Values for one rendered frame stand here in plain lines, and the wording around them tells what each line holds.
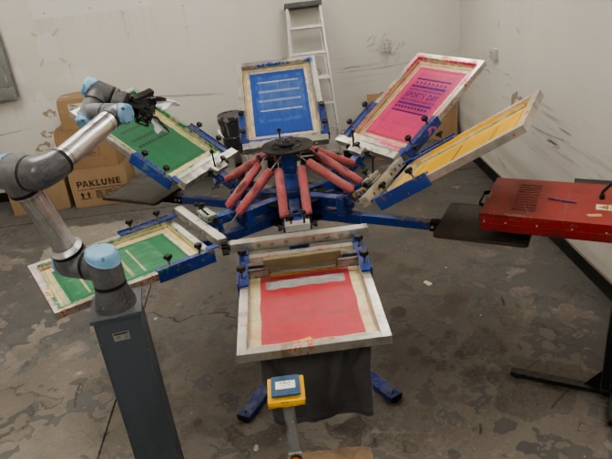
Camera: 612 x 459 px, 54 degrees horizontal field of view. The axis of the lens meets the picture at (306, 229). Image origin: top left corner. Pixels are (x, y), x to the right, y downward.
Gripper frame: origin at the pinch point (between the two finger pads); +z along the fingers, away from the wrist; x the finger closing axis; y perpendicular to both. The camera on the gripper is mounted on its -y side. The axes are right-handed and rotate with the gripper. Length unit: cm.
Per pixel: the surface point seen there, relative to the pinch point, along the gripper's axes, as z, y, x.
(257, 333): 58, 57, -41
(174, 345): 56, -27, -199
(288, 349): 65, 70, -26
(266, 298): 63, 33, -48
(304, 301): 76, 37, -37
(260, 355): 57, 72, -32
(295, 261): 72, 13, -40
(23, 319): -44, -64, -281
